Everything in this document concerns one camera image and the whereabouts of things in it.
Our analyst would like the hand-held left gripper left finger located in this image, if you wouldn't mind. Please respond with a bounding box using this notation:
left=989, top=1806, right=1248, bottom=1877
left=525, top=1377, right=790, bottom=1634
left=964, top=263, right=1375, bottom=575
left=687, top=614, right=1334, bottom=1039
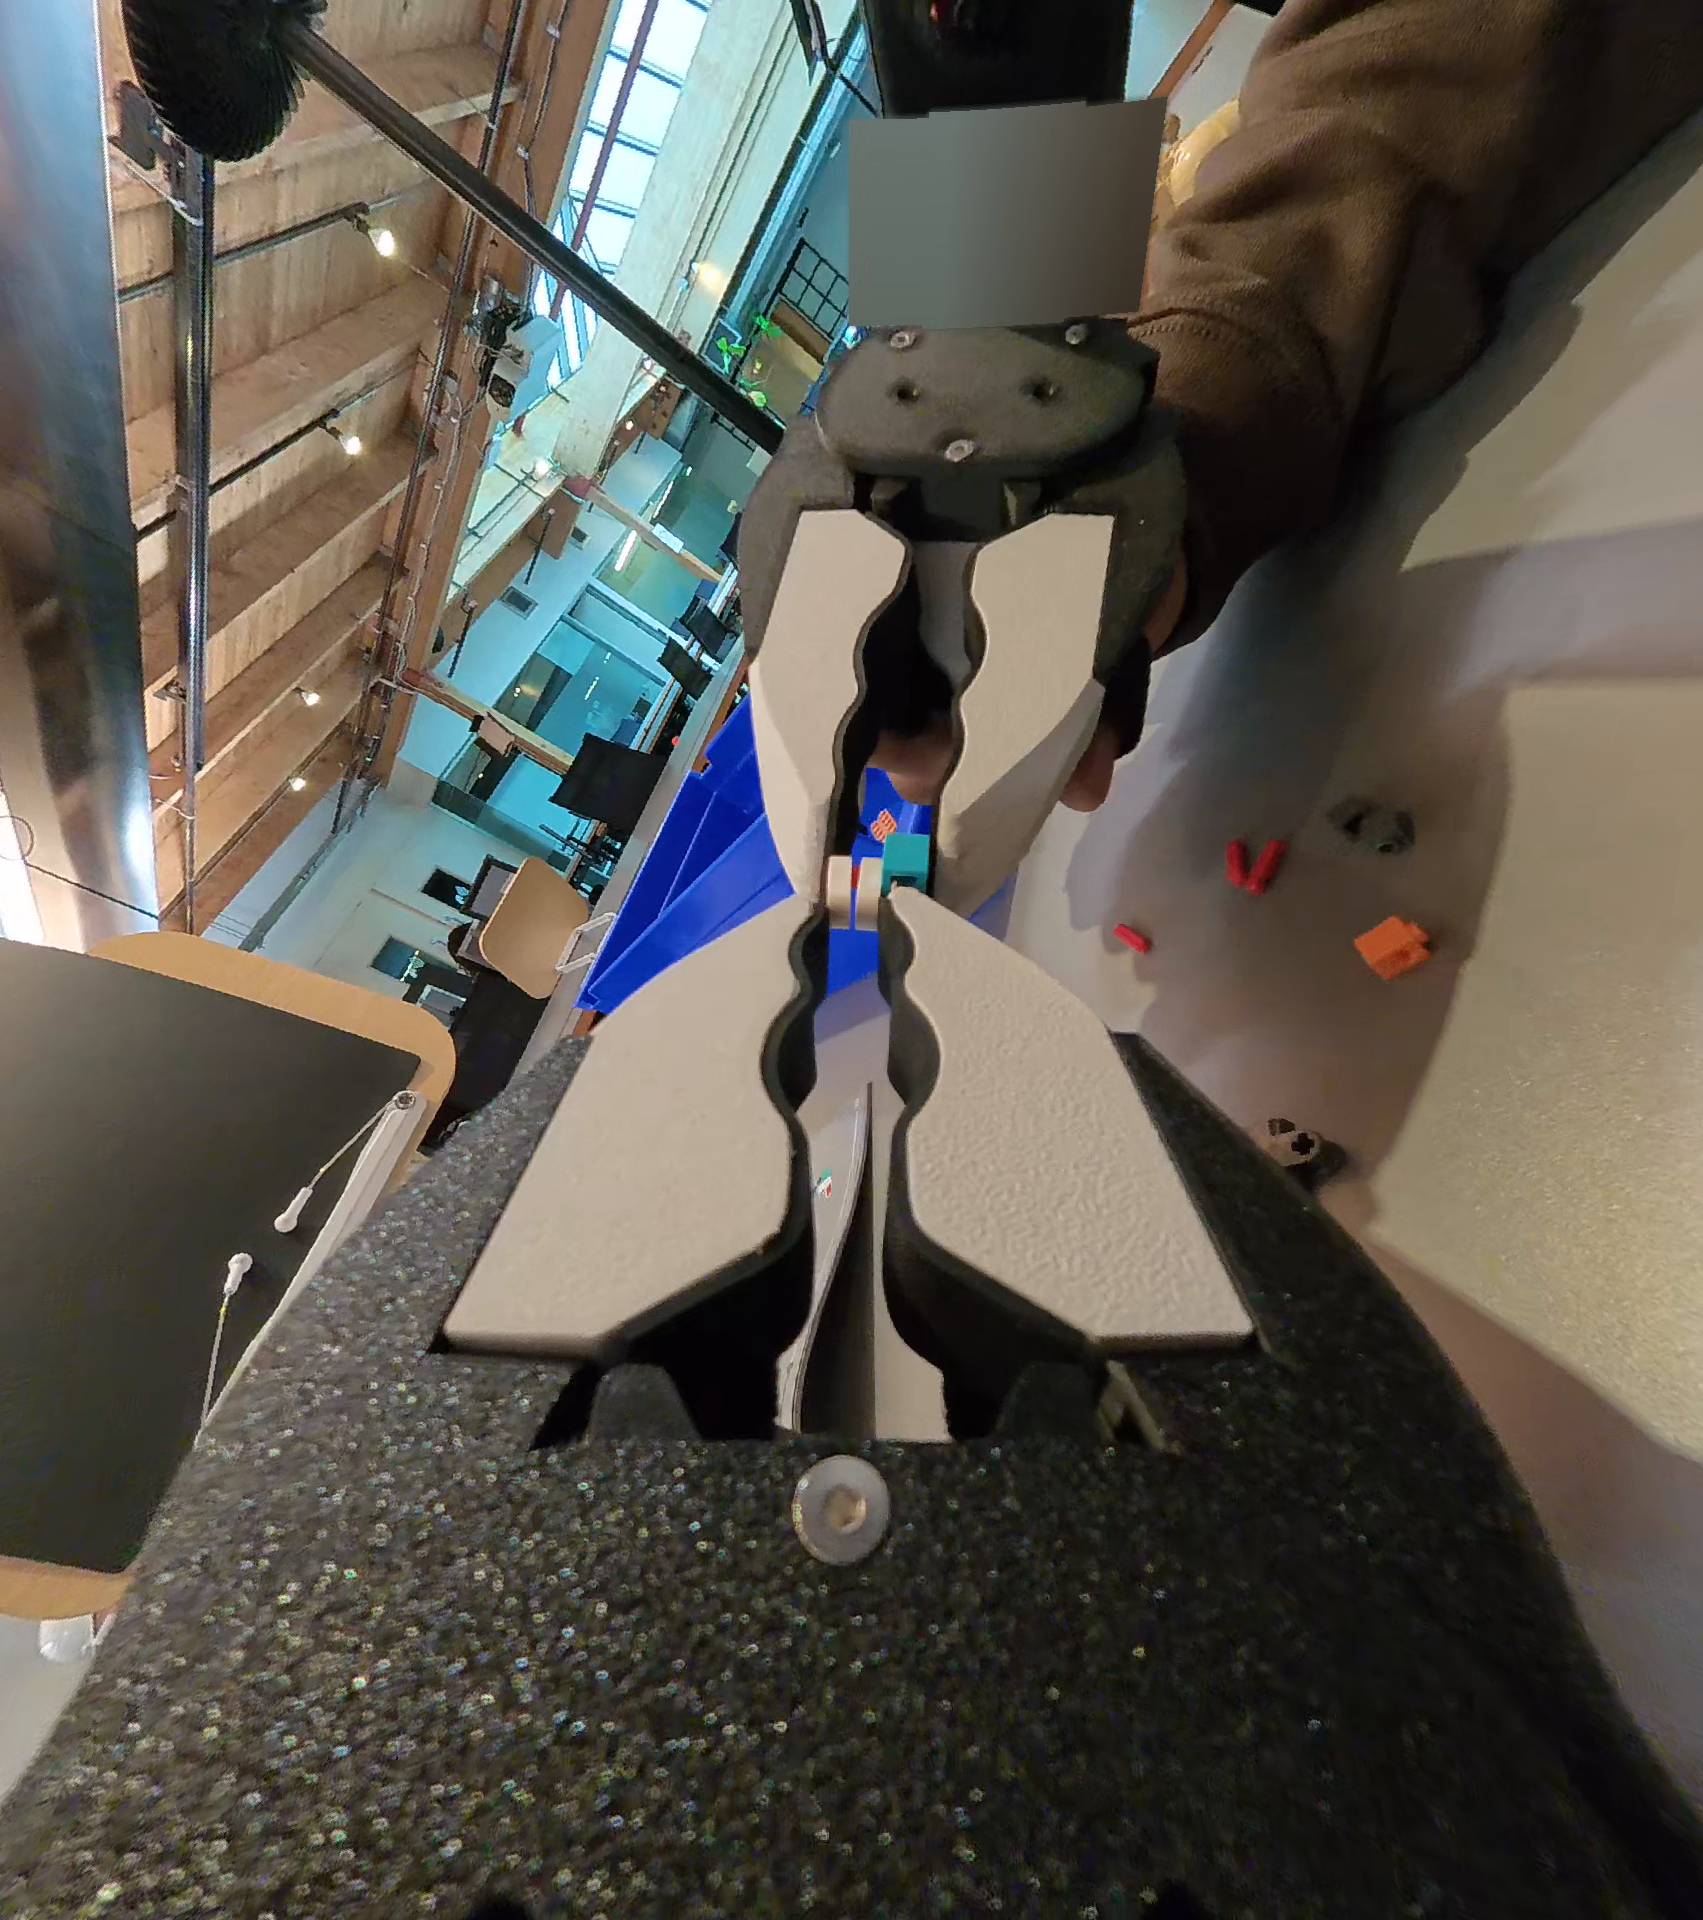
left=438, top=898, right=821, bottom=1364

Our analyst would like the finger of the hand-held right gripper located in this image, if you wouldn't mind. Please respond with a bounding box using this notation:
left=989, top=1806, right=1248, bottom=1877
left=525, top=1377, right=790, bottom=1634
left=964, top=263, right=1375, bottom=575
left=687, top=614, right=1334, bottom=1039
left=744, top=503, right=918, bottom=896
left=938, top=512, right=1120, bottom=909

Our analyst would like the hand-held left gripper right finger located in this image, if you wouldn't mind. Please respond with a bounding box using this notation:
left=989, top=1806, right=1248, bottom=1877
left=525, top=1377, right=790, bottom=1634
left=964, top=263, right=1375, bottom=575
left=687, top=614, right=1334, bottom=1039
left=881, top=887, right=1256, bottom=1364

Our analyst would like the person's right forearm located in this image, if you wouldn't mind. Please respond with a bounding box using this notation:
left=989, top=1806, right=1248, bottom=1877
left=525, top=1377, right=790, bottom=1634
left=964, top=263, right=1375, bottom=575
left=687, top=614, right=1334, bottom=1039
left=1124, top=0, right=1703, bottom=667

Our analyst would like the grey desk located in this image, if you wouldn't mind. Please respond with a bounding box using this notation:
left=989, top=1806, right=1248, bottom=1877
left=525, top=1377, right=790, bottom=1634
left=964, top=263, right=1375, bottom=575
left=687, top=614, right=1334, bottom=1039
left=995, top=23, right=1703, bottom=1920

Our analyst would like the blue plastic bin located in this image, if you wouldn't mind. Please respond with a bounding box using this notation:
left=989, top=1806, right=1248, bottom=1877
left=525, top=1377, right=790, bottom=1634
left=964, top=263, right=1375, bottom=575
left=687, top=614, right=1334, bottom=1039
left=580, top=755, right=1025, bottom=1039
left=663, top=696, right=764, bottom=858

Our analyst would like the black computer monitor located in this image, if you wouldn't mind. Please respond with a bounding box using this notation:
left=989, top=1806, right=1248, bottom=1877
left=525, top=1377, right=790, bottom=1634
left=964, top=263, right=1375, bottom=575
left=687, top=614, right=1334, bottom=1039
left=553, top=732, right=673, bottom=829

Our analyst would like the light wooden chair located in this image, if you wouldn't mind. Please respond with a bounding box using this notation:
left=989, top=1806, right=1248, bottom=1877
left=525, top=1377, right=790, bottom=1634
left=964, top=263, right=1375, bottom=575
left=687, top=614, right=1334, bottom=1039
left=477, top=856, right=600, bottom=1005

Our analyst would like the black metal pole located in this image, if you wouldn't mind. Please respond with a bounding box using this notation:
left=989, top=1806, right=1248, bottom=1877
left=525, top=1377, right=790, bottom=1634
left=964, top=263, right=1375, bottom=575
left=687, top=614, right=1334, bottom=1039
left=288, top=23, right=790, bottom=453

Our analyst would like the black panel with wooden rim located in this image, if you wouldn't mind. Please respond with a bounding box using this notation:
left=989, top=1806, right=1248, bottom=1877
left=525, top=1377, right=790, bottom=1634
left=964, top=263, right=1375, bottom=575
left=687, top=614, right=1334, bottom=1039
left=0, top=921, right=458, bottom=1620

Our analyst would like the black ribbed lamp head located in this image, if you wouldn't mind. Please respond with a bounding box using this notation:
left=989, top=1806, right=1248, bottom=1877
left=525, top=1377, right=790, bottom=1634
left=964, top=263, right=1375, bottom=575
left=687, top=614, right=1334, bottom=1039
left=118, top=0, right=333, bottom=162

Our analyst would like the white rod with cords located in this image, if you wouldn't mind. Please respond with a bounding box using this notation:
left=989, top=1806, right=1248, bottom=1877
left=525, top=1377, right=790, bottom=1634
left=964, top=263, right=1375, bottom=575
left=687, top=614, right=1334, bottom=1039
left=199, top=1087, right=428, bottom=1433

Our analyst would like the smooth metal duct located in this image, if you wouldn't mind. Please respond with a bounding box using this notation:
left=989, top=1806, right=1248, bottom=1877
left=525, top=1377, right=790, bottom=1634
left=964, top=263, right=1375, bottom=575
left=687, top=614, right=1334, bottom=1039
left=0, top=0, right=169, bottom=960

